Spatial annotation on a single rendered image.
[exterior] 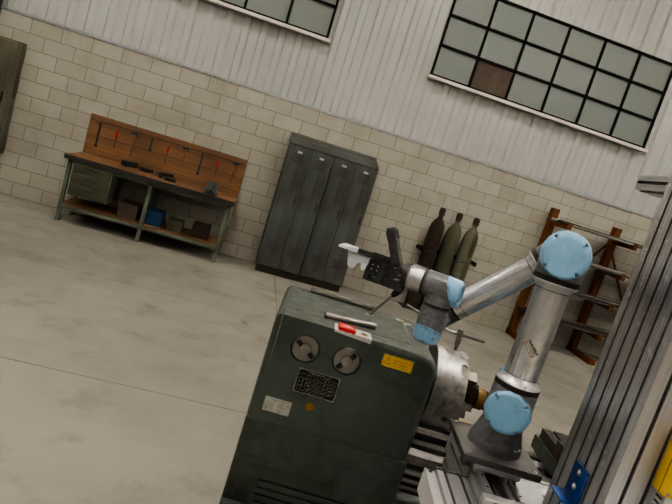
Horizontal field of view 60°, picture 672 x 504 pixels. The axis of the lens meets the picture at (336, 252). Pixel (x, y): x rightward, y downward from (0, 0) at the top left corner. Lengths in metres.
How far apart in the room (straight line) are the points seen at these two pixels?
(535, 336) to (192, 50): 7.75
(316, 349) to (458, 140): 7.35
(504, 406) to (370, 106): 7.52
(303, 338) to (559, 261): 0.93
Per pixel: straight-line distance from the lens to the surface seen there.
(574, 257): 1.51
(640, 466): 1.52
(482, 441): 1.76
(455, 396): 2.26
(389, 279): 1.63
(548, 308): 1.54
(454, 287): 1.58
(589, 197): 10.04
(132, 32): 8.99
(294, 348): 2.06
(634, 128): 10.39
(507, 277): 1.68
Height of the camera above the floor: 1.80
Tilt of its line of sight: 8 degrees down
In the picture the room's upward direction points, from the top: 17 degrees clockwise
